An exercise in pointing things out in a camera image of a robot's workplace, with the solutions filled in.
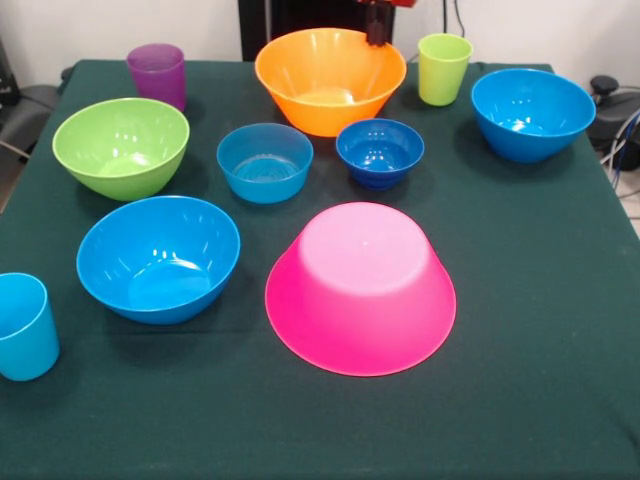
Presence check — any pink bowl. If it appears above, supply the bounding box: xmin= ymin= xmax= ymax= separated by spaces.
xmin=264 ymin=201 xmax=458 ymax=378

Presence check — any light blue cup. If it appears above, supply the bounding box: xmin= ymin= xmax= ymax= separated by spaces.
xmin=0 ymin=272 xmax=61 ymax=383

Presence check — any grey chair base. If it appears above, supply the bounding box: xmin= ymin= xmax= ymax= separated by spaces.
xmin=587 ymin=74 xmax=640 ymax=171
xmin=0 ymin=82 xmax=64 ymax=151

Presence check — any yellow-green cup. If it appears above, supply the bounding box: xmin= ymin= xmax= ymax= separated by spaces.
xmin=417 ymin=33 xmax=475 ymax=107

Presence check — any lime green bowl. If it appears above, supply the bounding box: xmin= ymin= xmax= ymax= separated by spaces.
xmin=51 ymin=97 xmax=191 ymax=202

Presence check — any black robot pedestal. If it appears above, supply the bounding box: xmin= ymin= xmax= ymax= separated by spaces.
xmin=237 ymin=0 xmax=397 ymax=62

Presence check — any dark green tablecloth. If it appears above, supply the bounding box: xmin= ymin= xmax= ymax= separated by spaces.
xmin=0 ymin=58 xmax=640 ymax=480

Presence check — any orange bowl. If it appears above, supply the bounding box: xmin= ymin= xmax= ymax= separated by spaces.
xmin=254 ymin=27 xmax=408 ymax=138

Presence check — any small dark blue bowl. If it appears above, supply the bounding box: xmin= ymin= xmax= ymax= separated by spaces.
xmin=335 ymin=118 xmax=426 ymax=191

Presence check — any small light blue bowl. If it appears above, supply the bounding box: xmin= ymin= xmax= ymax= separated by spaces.
xmin=216 ymin=122 xmax=315 ymax=205

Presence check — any purple cup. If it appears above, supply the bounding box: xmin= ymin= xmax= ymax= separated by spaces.
xmin=125 ymin=43 xmax=188 ymax=113

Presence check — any large blue bowl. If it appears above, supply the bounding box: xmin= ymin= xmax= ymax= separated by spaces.
xmin=470 ymin=68 xmax=598 ymax=165
xmin=75 ymin=195 xmax=242 ymax=326

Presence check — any black hanging cable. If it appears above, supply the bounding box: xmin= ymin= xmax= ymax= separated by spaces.
xmin=452 ymin=0 xmax=469 ymax=40

